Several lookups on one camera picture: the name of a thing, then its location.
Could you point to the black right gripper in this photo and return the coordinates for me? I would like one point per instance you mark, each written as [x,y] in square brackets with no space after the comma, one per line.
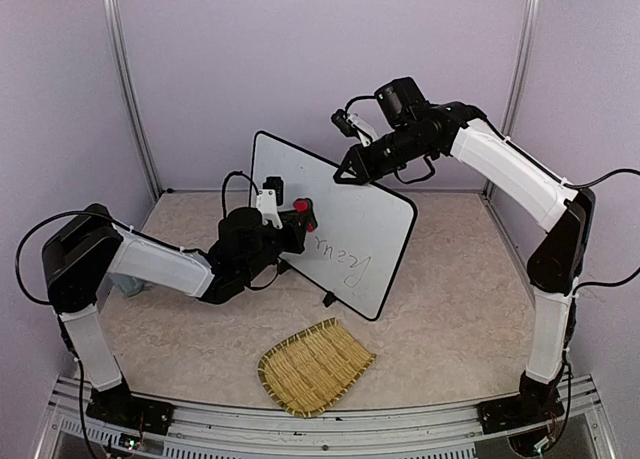
[363,172]

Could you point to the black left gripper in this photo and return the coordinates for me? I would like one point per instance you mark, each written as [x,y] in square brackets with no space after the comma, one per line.
[298,236]

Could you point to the white whiteboard black frame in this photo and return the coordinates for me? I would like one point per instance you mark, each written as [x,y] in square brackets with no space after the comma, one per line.
[363,231]

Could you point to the red bone-shaped eraser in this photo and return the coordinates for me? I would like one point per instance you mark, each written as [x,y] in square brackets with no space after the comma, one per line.
[306,215]

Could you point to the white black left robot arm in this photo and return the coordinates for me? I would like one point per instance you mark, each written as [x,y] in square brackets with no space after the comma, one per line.
[92,245]

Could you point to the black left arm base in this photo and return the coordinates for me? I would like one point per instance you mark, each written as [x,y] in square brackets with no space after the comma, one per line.
[118,406]

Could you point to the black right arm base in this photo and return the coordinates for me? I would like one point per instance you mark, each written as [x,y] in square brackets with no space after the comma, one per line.
[535,402]

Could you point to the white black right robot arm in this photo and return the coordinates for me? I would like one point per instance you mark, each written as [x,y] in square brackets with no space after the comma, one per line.
[561,210]

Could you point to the black whiteboard stand foot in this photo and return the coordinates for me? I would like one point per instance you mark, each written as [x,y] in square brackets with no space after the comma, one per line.
[283,266]
[328,299]

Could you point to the woven bamboo tray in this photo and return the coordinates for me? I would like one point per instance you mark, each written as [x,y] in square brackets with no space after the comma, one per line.
[310,371]

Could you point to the light blue mug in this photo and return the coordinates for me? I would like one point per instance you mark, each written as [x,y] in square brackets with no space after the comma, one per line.
[127,285]

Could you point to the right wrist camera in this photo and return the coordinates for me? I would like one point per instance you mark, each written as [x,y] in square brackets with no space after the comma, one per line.
[351,125]

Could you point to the aluminium corner post right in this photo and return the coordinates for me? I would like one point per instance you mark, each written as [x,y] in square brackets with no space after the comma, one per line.
[524,51]

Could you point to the aluminium corner post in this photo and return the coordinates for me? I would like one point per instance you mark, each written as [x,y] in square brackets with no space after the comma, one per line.
[524,51]
[118,44]

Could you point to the aluminium corner post left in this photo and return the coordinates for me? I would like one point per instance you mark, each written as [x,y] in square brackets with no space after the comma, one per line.
[118,44]

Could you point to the aluminium front rail frame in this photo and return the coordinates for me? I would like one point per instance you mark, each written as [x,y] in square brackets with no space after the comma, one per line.
[200,430]

